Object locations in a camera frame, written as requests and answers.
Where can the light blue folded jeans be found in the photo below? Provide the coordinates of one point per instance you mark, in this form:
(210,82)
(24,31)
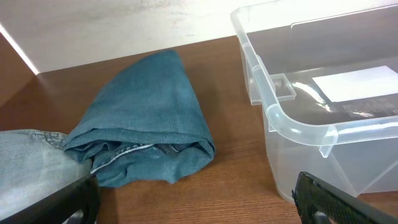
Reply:
(34,166)

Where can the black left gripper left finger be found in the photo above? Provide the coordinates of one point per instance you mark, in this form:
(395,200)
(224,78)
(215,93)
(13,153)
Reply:
(78,202)

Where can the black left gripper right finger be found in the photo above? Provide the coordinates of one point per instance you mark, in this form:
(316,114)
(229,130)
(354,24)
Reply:
(319,202)

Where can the dark blue folded jeans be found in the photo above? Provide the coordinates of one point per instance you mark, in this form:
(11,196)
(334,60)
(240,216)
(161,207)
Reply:
(145,124)

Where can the clear plastic storage bin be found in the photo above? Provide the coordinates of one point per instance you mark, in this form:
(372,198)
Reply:
(325,75)

